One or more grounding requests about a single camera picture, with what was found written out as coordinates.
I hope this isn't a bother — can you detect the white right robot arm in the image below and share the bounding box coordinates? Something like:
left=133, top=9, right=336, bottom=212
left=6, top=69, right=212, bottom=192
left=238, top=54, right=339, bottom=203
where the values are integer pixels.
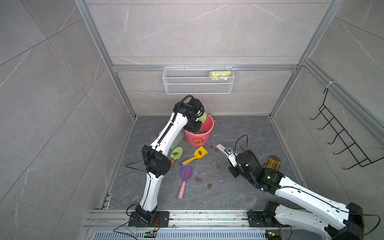
left=217, top=144, right=367, bottom=240

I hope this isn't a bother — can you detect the white cleaning brush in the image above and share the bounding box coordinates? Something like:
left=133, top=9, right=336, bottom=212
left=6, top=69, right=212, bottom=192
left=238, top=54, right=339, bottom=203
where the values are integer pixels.
left=216, top=144, right=230, bottom=156

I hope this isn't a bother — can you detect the pink plastic bucket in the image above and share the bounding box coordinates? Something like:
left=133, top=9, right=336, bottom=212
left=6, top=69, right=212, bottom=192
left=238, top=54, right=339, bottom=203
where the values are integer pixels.
left=184, top=114, right=215, bottom=148

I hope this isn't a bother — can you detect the yellow sponge in basket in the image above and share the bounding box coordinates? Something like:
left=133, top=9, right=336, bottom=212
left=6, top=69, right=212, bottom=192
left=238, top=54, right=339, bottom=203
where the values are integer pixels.
left=209, top=70, right=232, bottom=81

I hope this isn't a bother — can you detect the plaid brown cloth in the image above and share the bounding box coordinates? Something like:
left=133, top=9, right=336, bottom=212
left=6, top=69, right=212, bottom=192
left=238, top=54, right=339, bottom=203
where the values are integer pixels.
left=265, top=155, right=282, bottom=171

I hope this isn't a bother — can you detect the yellow toy trowel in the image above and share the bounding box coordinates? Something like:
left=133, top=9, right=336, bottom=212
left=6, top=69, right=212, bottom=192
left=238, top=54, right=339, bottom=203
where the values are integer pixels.
left=181, top=147, right=208, bottom=166

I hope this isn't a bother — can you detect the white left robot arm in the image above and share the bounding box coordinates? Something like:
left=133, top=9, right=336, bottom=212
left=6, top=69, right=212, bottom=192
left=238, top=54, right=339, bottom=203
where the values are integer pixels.
left=125, top=95, right=205, bottom=226

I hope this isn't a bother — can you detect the green trowel wooden handle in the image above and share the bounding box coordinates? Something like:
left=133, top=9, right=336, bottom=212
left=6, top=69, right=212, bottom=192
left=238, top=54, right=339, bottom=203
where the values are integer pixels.
left=198, top=113, right=207, bottom=123

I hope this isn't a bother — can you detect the white wire wall basket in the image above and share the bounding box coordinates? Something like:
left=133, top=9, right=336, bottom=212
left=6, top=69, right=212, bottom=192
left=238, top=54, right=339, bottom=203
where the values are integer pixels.
left=162, top=67, right=235, bottom=95

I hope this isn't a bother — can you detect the black wall hook rack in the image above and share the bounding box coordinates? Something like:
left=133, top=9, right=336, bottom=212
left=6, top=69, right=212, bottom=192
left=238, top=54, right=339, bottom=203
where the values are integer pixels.
left=310, top=88, right=384, bottom=170

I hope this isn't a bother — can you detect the mint green tissue box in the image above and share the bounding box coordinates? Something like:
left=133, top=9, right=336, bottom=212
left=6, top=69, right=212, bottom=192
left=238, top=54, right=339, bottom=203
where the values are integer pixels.
left=170, top=130, right=185, bottom=150

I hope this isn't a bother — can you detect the green trowel near tissue box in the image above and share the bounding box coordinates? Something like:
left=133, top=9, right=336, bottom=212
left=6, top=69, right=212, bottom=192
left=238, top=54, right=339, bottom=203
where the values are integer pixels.
left=171, top=147, right=184, bottom=166

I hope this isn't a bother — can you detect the purple trowel pink handle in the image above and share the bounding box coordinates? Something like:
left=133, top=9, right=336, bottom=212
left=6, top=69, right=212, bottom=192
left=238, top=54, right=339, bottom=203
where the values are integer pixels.
left=178, top=166, right=193, bottom=200

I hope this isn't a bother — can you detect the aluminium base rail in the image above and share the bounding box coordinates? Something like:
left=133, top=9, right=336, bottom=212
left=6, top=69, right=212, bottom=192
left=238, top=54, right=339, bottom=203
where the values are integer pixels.
left=80, top=209, right=328, bottom=240

